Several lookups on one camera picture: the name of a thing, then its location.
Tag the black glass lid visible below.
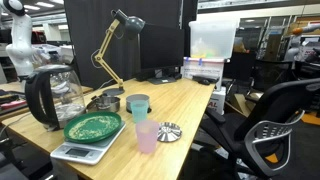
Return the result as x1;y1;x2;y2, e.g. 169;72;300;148
86;101;97;112

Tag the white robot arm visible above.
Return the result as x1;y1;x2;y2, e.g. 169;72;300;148
0;0;34;91

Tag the small steel pot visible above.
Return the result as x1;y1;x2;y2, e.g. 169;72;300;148
92;95;120;112

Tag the teal plastic cup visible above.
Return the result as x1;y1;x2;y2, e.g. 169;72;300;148
131;101;148;123

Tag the silver fluted disc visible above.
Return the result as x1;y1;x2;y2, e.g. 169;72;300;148
157;122;182;142

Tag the pink plastic cup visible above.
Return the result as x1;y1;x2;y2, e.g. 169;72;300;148
136;120;159;154

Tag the black computer monitor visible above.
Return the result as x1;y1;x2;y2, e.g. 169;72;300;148
136;24;184;85

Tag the yellow desk lamp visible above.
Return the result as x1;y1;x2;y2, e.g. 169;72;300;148
93;8;146;98

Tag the clear plastic storage bin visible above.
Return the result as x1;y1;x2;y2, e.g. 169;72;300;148
189;19;239;59

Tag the green plate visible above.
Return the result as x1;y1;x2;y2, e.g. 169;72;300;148
64;112;122;144

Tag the white kitchen scale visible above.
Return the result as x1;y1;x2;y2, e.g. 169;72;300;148
50;121;126;165

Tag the glass electric kettle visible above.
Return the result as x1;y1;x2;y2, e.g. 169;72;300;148
25;64;86;131

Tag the black office chair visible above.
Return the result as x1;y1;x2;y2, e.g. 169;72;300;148
200;78;320;179

